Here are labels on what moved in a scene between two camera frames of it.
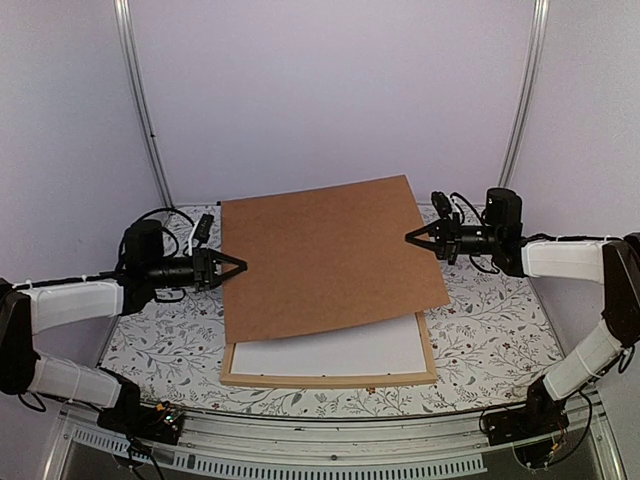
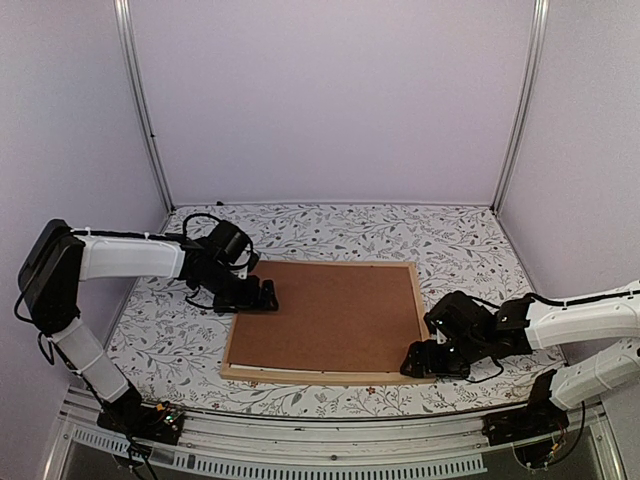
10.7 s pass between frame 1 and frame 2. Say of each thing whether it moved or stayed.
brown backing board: moved
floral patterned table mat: stayed
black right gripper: moved
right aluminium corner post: stayed
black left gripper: moved
